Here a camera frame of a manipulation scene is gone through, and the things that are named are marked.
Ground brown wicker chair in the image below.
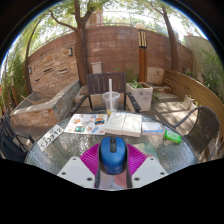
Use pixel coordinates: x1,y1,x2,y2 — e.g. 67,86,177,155
173,105,221,161

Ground slim tree trunk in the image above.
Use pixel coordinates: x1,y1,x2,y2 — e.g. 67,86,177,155
159,3,181,72

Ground beige wall box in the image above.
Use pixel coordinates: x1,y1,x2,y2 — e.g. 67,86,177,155
91,61,103,75

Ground thick forked tree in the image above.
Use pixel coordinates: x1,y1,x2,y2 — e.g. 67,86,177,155
49,0,111,86

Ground small white booklet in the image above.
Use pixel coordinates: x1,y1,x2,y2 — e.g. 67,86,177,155
141,121,165,135

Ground green packet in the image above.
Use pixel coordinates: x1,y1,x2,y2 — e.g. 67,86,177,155
164,129,183,144

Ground wooden garden lamp post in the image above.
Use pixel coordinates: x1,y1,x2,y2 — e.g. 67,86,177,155
135,23,148,84

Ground curved wooden bench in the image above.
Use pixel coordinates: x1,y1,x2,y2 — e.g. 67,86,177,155
162,69,224,141

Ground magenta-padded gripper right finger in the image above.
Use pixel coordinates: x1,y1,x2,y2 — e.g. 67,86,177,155
124,143,169,189

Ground colourful picture sheet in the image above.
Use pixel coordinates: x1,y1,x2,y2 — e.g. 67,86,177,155
63,113,109,136

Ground white open book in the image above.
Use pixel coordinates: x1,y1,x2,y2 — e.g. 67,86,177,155
104,111,143,138

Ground floral mouse pad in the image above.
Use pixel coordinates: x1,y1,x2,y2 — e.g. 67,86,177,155
99,142,160,190

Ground stone raised bed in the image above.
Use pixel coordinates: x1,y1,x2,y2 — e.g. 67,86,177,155
10,79,82,128

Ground beige stone block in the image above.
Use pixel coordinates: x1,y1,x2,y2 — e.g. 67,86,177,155
74,84,103,108

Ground clear plastic cup with straw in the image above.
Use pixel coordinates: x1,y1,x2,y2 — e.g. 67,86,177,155
101,78,121,116

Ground blue computer mouse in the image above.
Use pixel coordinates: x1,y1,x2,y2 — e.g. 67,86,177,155
99,135,128,176

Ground black metal chair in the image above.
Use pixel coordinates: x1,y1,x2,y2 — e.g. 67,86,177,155
0,114,36,164

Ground white concrete planter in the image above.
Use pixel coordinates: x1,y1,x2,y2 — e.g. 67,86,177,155
125,79,154,113

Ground small white planter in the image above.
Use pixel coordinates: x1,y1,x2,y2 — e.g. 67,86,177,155
182,94,198,111

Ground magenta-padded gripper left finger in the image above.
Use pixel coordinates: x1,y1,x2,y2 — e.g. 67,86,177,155
57,143,103,189

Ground dark wooden slatted chair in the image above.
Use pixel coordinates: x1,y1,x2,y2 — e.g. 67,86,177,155
70,72,142,116

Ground white license plate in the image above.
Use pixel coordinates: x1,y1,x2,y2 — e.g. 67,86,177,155
36,125,65,152

